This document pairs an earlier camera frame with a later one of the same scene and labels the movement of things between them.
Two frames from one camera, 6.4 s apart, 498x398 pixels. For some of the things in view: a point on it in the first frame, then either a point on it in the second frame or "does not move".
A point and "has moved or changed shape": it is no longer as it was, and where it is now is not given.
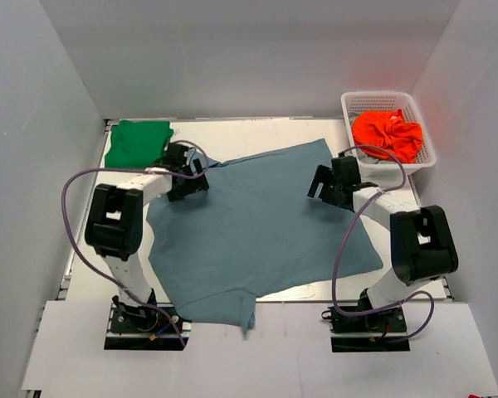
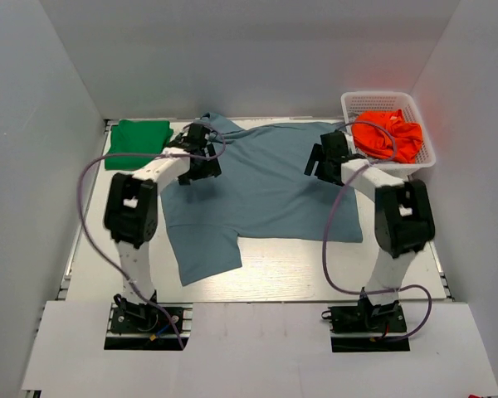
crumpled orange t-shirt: [388, 129] does not move
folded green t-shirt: [137, 143] does not move
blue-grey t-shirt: [252, 231] has moved or changed shape
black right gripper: [324, 175] → [316, 155]
